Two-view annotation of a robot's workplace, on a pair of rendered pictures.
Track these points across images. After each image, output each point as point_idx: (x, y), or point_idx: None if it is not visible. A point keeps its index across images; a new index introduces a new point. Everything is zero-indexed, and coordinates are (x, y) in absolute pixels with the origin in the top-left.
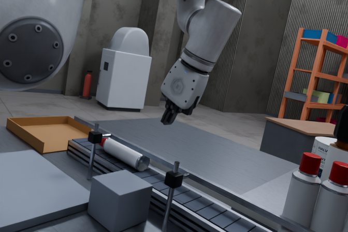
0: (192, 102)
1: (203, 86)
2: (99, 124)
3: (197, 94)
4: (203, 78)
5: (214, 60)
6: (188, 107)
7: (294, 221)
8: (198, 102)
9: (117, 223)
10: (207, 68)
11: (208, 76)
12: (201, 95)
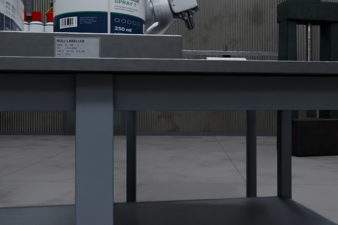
0: (170, 9)
1: None
2: (226, 45)
3: (168, 3)
4: None
5: None
6: (171, 13)
7: None
8: (171, 8)
9: None
10: None
11: None
12: (170, 2)
